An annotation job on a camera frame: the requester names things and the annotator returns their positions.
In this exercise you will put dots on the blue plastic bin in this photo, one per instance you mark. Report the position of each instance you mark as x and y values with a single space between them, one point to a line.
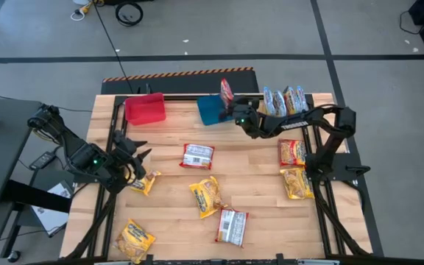
210 110

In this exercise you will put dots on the red plastic bin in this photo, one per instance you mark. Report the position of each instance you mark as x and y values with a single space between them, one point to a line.
145 108

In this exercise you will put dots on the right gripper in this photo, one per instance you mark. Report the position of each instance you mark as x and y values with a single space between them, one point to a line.
249 117

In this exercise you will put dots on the red Maruchan ramen pack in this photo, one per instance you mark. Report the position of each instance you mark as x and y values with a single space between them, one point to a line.
197 156
232 227
292 152
226 92

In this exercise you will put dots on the black aluminium table frame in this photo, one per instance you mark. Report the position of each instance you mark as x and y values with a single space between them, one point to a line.
180 97

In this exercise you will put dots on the black caster wheel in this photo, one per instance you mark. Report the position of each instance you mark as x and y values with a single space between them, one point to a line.
14 256

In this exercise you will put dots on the black power adapter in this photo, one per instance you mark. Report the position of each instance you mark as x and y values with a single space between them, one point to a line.
42 160

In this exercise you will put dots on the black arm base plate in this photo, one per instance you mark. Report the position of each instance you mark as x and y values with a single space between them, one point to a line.
344 162
87 179

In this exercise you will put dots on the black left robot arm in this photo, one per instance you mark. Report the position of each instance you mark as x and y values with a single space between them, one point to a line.
83 156

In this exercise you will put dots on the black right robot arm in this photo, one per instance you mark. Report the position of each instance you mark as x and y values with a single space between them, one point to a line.
293 124

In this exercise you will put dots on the black mat with hazard stripe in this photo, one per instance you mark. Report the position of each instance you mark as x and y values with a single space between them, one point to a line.
182 82

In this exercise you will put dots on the yellow Maruchan ramen pack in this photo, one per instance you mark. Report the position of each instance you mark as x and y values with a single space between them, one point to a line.
206 197
296 183
146 183
134 241

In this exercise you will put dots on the black desk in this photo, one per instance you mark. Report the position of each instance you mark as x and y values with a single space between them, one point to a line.
2 165

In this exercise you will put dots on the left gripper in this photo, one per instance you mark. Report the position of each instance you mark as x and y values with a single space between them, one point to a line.
125 162

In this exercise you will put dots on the white printed box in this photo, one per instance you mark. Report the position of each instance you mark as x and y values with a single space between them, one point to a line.
50 217

